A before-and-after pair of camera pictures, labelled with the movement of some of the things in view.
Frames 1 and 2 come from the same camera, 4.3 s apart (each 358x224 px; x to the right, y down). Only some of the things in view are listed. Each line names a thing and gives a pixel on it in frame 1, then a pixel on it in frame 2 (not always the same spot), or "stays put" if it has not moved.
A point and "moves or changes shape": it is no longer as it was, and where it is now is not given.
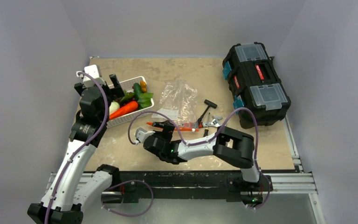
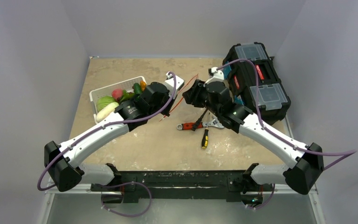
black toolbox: [259, 95] stays put
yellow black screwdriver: [206, 132] stays put
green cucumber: [136, 88] stays put
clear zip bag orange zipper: [178, 102] moves or changes shape
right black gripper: [167, 133] to [191, 94]
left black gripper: [116, 92] to [167, 111]
